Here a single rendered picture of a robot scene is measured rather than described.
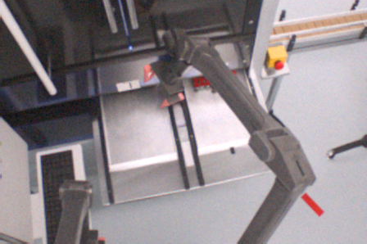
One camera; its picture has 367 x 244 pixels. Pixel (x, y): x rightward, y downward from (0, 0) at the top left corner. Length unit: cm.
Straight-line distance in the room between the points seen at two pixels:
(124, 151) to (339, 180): 145
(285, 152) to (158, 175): 77
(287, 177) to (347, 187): 176
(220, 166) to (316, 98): 135
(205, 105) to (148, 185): 39
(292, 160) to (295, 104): 185
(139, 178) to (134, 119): 24
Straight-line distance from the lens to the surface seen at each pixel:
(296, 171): 90
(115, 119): 169
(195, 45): 109
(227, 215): 245
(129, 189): 158
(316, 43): 190
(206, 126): 165
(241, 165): 160
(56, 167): 174
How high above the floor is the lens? 239
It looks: 63 degrees down
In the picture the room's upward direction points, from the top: 4 degrees counter-clockwise
